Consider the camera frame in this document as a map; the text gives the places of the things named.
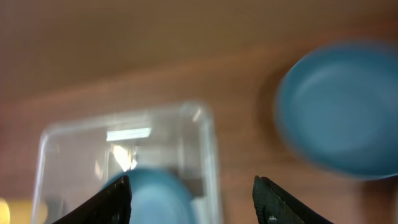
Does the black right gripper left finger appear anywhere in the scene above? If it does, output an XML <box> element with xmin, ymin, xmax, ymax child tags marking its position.
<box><xmin>53</xmin><ymin>175</ymin><xmax>132</xmax><ymax>224</ymax></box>

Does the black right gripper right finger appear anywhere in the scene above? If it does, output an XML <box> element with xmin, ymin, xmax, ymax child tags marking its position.
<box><xmin>252</xmin><ymin>176</ymin><xmax>332</xmax><ymax>224</ymax></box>

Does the dark blue plastic bowl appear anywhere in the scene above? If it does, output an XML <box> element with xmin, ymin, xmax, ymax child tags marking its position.
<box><xmin>104</xmin><ymin>168</ymin><xmax>198</xmax><ymax>224</ymax></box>

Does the yellow plastic cup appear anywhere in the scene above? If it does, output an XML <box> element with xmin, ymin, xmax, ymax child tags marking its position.
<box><xmin>1</xmin><ymin>198</ymin><xmax>49</xmax><ymax>224</ymax></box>

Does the large cream plastic bowl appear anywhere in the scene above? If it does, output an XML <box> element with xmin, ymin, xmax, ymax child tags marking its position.
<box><xmin>274</xmin><ymin>40</ymin><xmax>397</xmax><ymax>180</ymax></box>

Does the clear plastic storage container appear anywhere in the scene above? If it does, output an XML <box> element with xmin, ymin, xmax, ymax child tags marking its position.
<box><xmin>30</xmin><ymin>102</ymin><xmax>223</xmax><ymax>223</ymax></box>

